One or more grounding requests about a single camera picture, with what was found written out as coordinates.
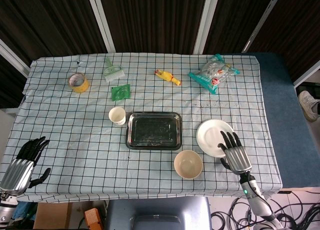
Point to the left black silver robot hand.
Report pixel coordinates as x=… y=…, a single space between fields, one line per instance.
x=17 y=175

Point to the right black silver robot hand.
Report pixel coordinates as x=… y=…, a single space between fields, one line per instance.
x=237 y=159

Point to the white round plate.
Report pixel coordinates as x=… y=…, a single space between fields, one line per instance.
x=210 y=137

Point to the beige bowl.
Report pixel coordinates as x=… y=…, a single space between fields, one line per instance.
x=187 y=165

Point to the white paper cup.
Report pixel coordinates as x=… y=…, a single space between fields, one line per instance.
x=117 y=116

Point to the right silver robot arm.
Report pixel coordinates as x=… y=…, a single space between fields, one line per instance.
x=255 y=200

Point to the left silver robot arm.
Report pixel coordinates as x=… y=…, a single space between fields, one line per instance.
x=6 y=212

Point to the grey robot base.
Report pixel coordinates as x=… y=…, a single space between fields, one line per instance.
x=160 y=207

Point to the stainless steel rectangular tray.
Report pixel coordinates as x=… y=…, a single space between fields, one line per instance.
x=152 y=132

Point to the brown cardboard box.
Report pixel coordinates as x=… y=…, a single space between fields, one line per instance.
x=52 y=215

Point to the orange box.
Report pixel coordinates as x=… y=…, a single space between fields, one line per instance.
x=91 y=217

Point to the teal clear snack bag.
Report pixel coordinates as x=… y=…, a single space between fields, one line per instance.
x=212 y=74

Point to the white sneaker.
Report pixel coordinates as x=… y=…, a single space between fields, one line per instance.
x=308 y=104

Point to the yellow rubber chicken toy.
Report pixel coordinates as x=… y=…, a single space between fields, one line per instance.
x=167 y=76

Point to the yellow tape roll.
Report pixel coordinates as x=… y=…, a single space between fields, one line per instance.
x=83 y=87

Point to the green sachet packet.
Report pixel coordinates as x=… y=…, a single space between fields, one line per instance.
x=121 y=92

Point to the green hand brush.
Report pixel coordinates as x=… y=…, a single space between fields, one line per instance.
x=113 y=74

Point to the dark partition panel white frame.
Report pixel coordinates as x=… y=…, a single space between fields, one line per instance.
x=155 y=19
x=300 y=27
x=237 y=19
x=50 y=19
x=10 y=84

